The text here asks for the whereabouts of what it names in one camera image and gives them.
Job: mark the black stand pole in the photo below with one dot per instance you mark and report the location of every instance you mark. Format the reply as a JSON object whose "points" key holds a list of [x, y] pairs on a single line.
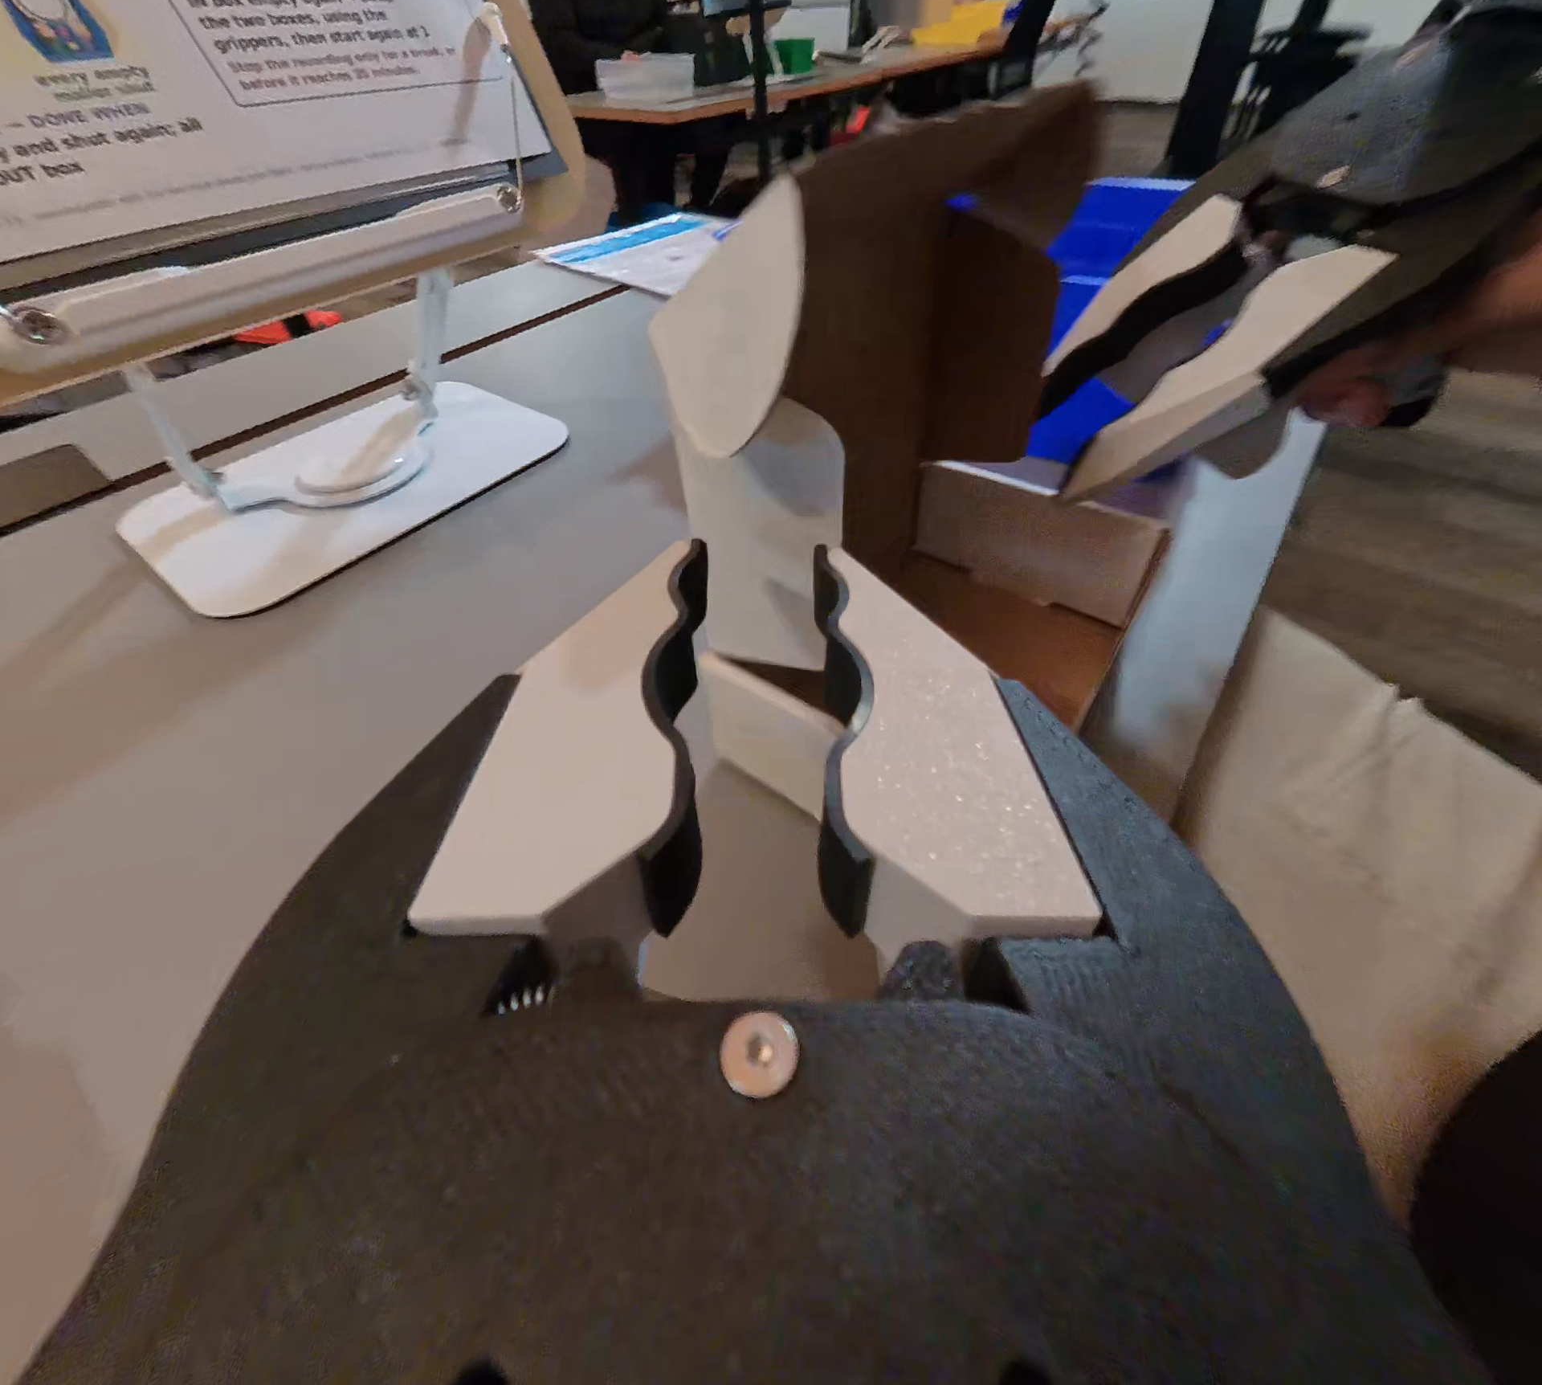
{"points": [[748, 22]]}

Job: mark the person's right hand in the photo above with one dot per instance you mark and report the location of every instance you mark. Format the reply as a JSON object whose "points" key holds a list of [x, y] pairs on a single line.
{"points": [[1493, 313]]}

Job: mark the printed instruction sheet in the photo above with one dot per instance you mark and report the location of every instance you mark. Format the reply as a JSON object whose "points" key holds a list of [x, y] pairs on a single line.
{"points": [[241, 84]]}

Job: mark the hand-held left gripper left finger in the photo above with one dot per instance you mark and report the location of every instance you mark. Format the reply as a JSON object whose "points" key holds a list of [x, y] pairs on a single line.
{"points": [[567, 782]]}

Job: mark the clear plastic container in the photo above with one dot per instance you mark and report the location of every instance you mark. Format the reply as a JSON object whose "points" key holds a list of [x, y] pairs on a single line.
{"points": [[645, 77]]}

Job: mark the person's black sweater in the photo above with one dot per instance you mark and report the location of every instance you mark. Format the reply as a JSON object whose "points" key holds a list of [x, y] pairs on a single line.
{"points": [[1493, 1228]]}

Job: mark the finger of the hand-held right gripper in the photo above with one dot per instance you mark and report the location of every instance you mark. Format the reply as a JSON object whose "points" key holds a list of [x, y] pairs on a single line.
{"points": [[1252, 324], [1156, 277]]}

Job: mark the white cardboard mailer box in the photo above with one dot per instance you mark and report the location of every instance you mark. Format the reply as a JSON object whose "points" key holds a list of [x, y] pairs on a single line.
{"points": [[940, 264]]}

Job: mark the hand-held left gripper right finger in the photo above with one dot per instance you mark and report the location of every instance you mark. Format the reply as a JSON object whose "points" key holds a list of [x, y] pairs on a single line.
{"points": [[964, 804]]}

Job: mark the blue white paper leaflet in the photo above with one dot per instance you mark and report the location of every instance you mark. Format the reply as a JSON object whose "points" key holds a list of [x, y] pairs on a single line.
{"points": [[649, 253]]}

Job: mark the wooden background table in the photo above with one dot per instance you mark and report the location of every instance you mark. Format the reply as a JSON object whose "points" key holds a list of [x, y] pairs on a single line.
{"points": [[842, 77]]}

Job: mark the grey desk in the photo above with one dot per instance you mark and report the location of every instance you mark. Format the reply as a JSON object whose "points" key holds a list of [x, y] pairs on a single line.
{"points": [[301, 747]]}

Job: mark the white document stand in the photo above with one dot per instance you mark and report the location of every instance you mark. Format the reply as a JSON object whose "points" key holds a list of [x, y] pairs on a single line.
{"points": [[361, 492]]}

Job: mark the blue plastic bin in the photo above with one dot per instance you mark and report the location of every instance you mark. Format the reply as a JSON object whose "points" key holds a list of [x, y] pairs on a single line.
{"points": [[1119, 240]]}

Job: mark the yellow plastic bin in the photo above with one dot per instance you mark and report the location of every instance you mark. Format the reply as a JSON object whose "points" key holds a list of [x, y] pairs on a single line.
{"points": [[957, 22]]}

